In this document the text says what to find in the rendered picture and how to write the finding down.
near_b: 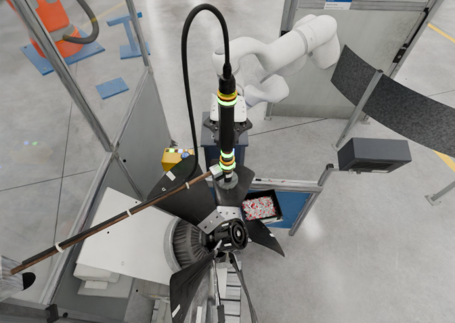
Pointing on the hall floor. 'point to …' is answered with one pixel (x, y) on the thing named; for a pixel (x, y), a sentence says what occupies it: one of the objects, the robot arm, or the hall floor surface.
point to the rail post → (303, 213)
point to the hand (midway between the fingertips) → (226, 139)
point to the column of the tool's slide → (58, 314)
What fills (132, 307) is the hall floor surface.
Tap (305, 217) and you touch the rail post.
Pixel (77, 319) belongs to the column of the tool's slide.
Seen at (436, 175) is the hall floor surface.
